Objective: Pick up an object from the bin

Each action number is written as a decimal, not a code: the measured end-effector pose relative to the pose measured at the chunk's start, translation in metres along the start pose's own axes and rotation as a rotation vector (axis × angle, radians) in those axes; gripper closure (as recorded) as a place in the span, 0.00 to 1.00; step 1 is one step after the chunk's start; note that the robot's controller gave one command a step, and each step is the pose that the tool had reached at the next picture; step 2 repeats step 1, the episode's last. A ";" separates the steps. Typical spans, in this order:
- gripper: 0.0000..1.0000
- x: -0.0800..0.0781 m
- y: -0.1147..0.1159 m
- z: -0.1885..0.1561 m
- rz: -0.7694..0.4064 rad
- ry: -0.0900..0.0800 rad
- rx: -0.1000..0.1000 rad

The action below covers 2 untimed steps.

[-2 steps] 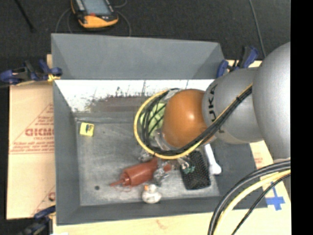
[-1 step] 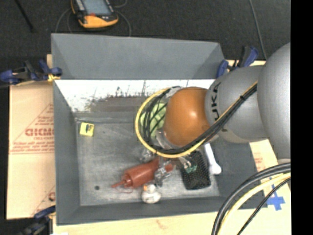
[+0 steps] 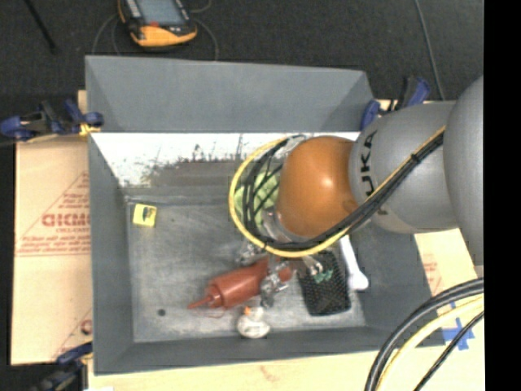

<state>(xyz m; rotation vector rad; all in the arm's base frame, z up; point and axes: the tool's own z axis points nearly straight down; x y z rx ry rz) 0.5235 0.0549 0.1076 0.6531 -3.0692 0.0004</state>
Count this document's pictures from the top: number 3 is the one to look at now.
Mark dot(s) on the red-brown squeeze bottle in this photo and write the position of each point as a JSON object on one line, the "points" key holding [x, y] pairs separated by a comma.
{"points": [[236, 285]]}

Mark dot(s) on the black cylinder on white bracket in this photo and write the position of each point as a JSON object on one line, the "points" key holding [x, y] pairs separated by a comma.
{"points": [[325, 295]]}

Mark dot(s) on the yellow square packet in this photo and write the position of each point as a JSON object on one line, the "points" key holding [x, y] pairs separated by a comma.
{"points": [[144, 215]]}

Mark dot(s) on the white toy duck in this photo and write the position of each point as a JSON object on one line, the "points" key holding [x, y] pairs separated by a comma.
{"points": [[252, 326]]}

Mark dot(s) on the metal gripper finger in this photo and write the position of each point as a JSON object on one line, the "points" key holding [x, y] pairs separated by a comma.
{"points": [[272, 285], [250, 255]]}

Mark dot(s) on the brown cardboard board red print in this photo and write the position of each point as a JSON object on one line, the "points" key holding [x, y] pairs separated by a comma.
{"points": [[49, 202]]}

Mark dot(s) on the grey metal bin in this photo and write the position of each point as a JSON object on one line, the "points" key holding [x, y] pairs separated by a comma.
{"points": [[183, 259]]}

